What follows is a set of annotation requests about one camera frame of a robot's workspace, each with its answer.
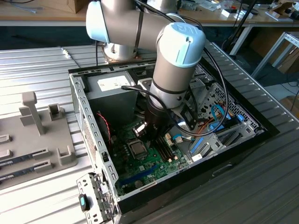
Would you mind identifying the CPU with silver top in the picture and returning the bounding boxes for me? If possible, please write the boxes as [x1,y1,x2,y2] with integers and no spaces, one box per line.
[129,142,146,156]

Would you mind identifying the CPU socket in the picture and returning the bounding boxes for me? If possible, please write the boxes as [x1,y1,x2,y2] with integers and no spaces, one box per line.
[126,139,150,161]

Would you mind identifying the black RAM slot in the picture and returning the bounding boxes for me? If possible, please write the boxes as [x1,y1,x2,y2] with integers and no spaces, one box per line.
[156,139,169,163]
[161,136,175,161]

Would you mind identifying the green motherboard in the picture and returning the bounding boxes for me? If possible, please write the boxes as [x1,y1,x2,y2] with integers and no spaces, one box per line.
[112,121,194,196]

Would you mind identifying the grey power supply unit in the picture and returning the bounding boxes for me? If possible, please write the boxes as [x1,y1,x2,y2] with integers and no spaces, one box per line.
[86,70,139,113]

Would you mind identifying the blue expansion slot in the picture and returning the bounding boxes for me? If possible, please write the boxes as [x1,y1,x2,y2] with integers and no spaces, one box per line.
[119,165,157,186]

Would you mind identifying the black case fan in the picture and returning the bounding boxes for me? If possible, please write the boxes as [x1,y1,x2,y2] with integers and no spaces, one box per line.
[97,112,114,142]

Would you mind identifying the metal drive cage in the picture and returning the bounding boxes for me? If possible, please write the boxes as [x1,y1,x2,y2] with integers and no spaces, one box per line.
[189,65,214,94]

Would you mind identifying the blue disk carrier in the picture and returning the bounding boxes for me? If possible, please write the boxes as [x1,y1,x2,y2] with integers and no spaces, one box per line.
[209,122,225,133]

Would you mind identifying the perforated metal disk bay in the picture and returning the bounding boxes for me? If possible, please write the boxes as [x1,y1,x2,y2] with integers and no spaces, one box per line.
[190,83,266,161]

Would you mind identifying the white power supply label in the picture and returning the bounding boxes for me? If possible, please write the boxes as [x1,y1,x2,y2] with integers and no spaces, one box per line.
[97,76,131,92]

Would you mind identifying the black PC case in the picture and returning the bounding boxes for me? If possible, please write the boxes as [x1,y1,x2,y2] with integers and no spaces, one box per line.
[67,56,280,224]

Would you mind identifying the black latch blue inlay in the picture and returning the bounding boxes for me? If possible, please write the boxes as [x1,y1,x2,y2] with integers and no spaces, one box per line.
[78,194,91,212]

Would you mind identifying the black slanted pole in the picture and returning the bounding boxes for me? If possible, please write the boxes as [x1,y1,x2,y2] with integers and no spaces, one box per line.
[228,0,257,56]

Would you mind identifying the grey parts rack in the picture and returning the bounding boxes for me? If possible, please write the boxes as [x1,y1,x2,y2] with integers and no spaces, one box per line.
[0,91,79,189]

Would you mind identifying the white boxes on desk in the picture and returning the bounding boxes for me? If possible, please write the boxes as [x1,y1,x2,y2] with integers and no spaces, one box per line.
[221,8,254,20]

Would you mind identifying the brown floor box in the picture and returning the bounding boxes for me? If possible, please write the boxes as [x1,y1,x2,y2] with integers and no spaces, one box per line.
[279,95,299,112]

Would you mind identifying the cardboard box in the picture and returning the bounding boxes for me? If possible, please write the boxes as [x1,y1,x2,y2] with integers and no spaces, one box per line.
[67,0,90,14]

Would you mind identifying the flat brown cardboard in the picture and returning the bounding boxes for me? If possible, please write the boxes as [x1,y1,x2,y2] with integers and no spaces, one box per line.
[277,45,299,74]

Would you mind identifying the dark RAM stick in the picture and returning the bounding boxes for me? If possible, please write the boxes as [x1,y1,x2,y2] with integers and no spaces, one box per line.
[0,167,37,183]
[0,154,36,168]

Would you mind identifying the wooden desk white legs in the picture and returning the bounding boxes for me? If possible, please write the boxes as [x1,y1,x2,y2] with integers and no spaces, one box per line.
[182,0,299,56]

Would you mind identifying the folded cardboard piece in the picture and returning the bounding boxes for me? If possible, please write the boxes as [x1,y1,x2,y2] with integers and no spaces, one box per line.
[268,0,299,21]

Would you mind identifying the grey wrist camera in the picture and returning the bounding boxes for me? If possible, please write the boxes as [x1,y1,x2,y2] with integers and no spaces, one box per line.
[132,125,148,138]

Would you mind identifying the blue plastic rail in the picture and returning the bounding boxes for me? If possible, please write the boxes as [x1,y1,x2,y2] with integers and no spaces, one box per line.
[190,137,204,154]

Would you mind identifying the orange wire bundle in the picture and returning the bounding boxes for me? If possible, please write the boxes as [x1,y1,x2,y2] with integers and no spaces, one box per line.
[198,109,232,135]

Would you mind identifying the red black twisted wire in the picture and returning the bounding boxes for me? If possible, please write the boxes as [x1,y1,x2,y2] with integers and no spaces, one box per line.
[97,113,113,142]

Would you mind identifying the blue flat data wire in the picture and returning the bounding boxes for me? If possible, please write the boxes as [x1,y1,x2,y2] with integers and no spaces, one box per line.
[211,105,232,122]

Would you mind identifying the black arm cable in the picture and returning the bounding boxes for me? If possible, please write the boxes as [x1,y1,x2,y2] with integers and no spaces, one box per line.
[121,0,231,136]

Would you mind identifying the metal slot bracket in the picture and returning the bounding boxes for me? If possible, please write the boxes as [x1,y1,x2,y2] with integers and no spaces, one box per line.
[76,172,121,224]

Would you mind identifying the grey cable with plug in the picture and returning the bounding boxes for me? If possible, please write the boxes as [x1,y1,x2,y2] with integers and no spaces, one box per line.
[61,46,81,69]

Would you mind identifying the aluminium profile frame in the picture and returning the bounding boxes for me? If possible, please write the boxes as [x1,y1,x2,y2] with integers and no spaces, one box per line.
[251,31,299,80]

